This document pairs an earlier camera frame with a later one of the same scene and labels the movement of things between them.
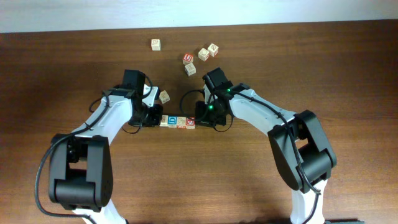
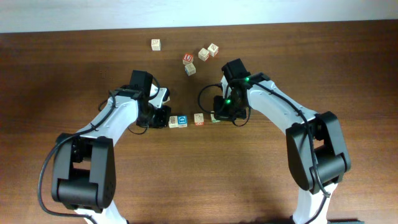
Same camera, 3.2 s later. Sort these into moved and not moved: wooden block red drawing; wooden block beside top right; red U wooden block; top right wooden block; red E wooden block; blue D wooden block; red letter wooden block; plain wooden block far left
Moved: red E wooden block; wooden block red drawing; red letter wooden block; blue D wooden block
Not moved: red U wooden block; plain wooden block far left; top right wooden block; wooden block beside top right
